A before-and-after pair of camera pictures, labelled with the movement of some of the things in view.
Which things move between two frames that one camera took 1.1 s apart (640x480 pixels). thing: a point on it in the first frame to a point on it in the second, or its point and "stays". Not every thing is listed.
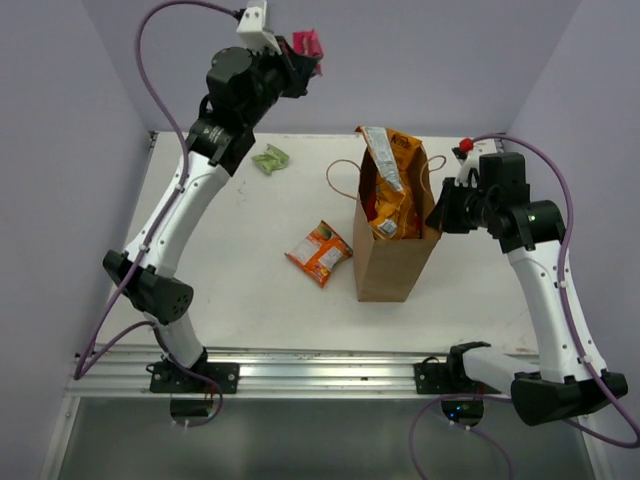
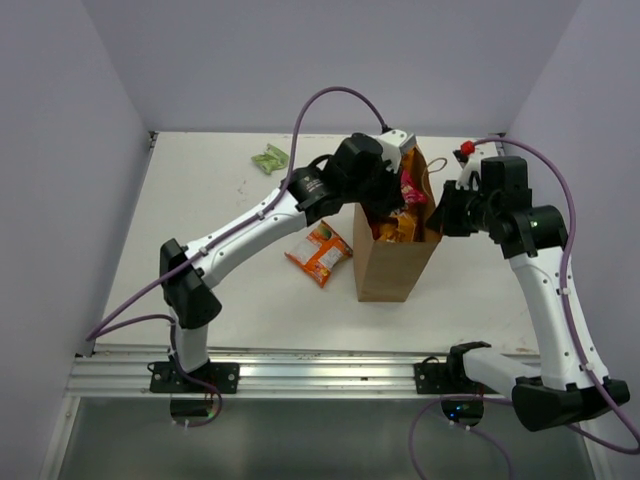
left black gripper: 297,69 to 392,197
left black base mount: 169,377 stays
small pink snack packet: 307,43 to 409,191
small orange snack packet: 320,252 stays
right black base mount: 432,376 stays
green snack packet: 270,160 stays
